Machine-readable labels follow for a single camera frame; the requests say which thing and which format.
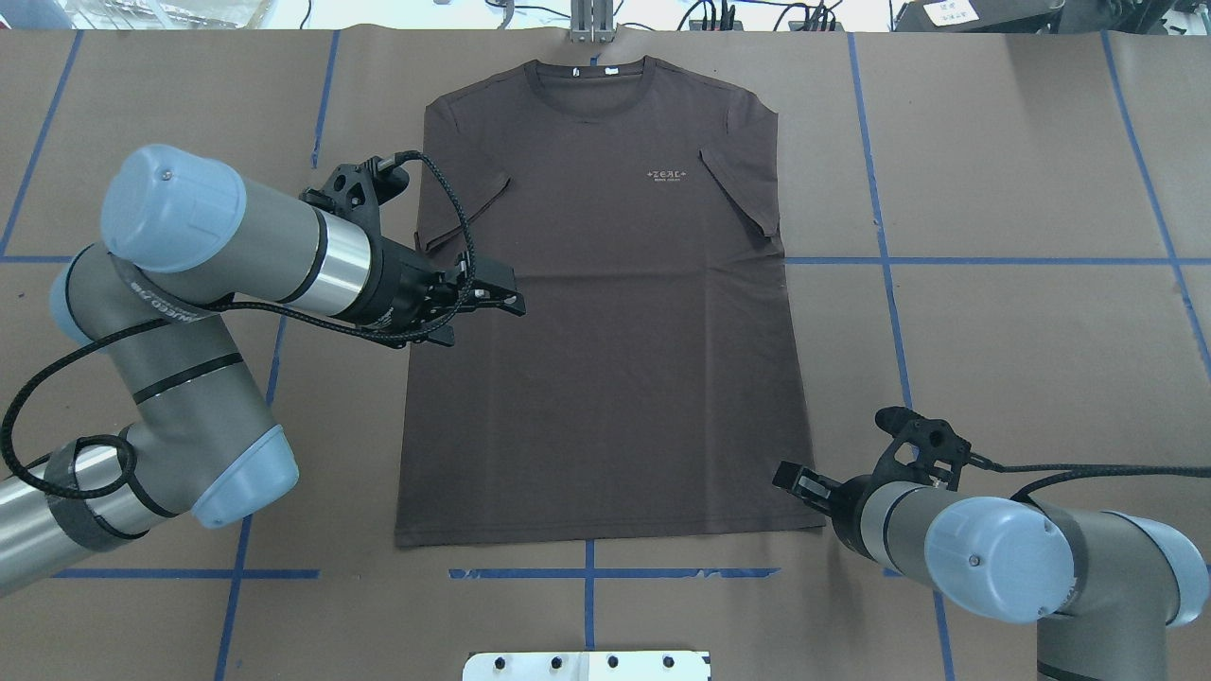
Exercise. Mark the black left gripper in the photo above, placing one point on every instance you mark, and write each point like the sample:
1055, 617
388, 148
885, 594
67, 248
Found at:
402, 291

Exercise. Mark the aluminium frame post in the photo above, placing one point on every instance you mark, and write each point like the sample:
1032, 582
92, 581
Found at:
592, 21

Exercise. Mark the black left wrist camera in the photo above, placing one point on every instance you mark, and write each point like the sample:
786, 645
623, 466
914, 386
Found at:
350, 187

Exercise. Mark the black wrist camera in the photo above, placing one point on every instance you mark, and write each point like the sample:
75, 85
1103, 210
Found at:
922, 450
350, 187

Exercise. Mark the long blue tape line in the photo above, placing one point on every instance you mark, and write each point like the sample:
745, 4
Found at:
884, 258

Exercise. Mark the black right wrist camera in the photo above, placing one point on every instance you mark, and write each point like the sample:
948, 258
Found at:
922, 450

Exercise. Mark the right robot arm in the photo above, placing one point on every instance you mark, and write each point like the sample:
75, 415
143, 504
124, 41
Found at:
1101, 588

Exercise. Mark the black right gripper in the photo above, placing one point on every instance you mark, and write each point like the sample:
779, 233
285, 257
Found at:
845, 511

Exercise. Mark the dark brown t-shirt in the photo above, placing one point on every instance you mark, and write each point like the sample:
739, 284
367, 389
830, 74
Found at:
653, 387

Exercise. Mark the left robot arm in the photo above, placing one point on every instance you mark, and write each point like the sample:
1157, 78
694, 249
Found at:
184, 240

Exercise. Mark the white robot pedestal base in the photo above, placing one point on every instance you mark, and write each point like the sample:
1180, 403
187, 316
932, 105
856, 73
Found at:
590, 665

